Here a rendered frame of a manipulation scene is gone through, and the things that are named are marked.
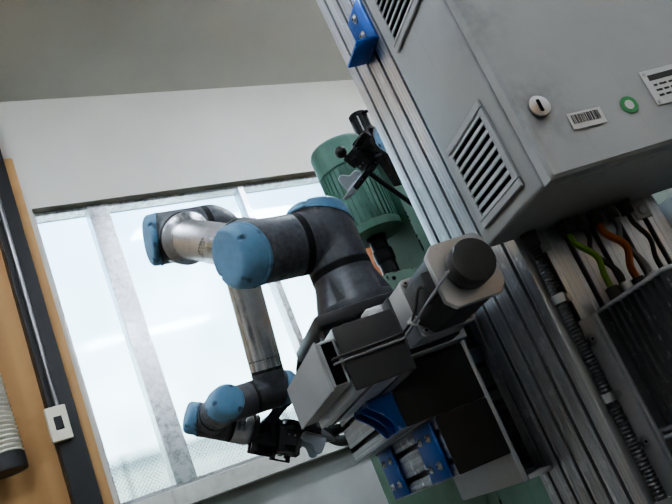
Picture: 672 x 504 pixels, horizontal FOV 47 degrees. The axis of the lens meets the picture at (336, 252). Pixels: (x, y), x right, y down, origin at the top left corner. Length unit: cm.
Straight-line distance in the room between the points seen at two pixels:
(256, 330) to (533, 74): 98
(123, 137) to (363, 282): 259
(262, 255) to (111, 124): 258
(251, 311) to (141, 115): 228
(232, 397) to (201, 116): 249
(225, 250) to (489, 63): 60
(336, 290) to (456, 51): 51
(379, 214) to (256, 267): 94
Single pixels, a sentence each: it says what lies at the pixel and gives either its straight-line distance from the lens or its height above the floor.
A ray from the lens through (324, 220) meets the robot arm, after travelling 140.
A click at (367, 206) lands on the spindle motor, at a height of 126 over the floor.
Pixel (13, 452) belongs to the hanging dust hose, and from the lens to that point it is 296.
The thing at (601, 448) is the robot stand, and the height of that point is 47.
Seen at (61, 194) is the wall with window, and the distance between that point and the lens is 360.
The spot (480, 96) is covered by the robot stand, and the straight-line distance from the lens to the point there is 101.
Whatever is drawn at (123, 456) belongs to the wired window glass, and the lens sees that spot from 328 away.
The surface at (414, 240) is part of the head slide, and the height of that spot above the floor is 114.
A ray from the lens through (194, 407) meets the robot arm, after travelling 181.
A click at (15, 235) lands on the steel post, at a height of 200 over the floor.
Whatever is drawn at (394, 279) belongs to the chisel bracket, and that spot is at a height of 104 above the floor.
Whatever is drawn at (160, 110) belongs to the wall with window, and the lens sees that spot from 397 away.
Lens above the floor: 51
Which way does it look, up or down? 18 degrees up
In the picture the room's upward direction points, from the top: 23 degrees counter-clockwise
